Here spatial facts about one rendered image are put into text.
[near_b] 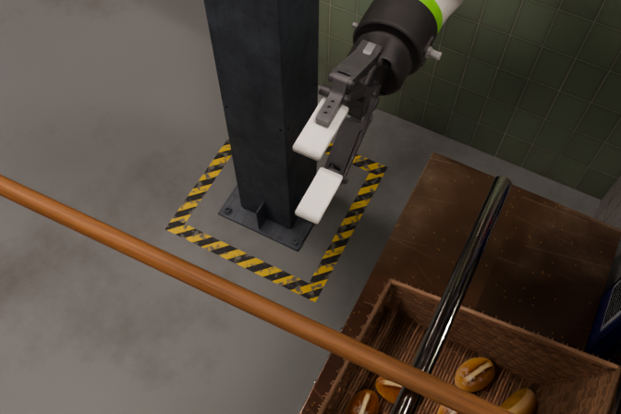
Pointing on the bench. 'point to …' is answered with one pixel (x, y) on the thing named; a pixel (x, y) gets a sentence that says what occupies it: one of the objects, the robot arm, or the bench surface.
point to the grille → (613, 307)
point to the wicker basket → (567, 370)
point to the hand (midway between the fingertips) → (310, 180)
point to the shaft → (251, 302)
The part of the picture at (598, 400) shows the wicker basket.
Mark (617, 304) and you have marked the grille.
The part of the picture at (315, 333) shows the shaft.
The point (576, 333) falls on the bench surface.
